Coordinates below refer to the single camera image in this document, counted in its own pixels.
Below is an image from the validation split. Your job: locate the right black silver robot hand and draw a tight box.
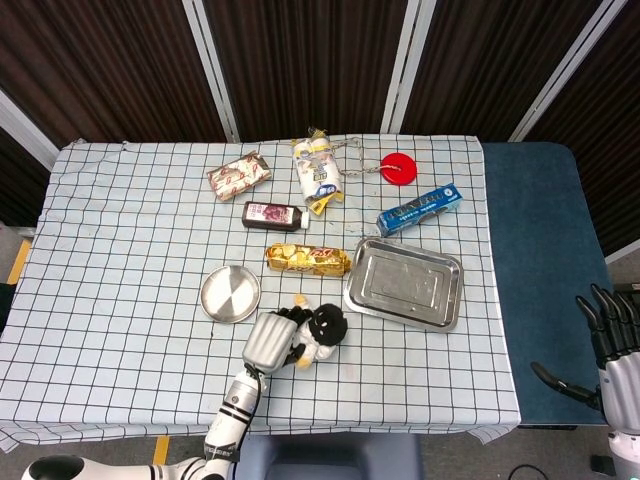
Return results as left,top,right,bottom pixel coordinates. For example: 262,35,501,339
530,283,640,432

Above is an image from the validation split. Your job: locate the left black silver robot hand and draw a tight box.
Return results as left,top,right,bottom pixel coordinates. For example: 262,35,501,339
241,304,314,375

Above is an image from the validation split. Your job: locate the black white plush toy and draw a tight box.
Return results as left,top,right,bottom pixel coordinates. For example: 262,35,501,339
284,293,349,371

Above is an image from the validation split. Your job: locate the gold cracker packet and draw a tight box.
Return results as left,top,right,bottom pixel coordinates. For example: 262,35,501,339
263,242,352,278

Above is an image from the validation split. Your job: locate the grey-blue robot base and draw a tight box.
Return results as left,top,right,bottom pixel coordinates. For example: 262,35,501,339
234,433,425,480

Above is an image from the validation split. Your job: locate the round metal plate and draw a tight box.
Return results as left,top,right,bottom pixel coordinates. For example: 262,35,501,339
200,264,263,325

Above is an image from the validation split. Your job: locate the small black floor box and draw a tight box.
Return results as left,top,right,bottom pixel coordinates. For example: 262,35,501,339
589,452,617,475

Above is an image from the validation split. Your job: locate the dark brown small bottle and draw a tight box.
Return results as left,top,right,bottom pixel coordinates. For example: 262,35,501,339
241,200,311,234

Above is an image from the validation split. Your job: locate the checkered light blue tablecloth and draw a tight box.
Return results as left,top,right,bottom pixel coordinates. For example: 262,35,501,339
0,134,521,454

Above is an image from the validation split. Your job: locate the rectangular metal tray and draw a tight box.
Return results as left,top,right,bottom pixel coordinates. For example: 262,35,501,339
343,237,465,334

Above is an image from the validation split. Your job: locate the silver red snack packet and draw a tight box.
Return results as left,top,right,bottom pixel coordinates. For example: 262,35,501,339
206,152,274,203

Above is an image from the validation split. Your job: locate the white yellow snack bag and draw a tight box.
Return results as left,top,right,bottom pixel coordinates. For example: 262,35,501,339
291,126,346,217

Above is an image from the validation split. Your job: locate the blue toothpaste box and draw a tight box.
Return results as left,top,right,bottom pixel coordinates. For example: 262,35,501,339
375,182,464,239

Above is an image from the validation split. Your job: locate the red plastic disc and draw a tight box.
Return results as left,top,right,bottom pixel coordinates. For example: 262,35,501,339
380,152,420,187

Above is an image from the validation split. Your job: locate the white screen frame post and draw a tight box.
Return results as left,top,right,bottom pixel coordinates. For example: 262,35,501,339
508,0,640,143
378,0,437,135
603,243,640,266
181,0,242,144
0,88,60,157

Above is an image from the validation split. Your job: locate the braided beige rope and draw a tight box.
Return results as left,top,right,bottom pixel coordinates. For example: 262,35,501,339
327,136,389,177

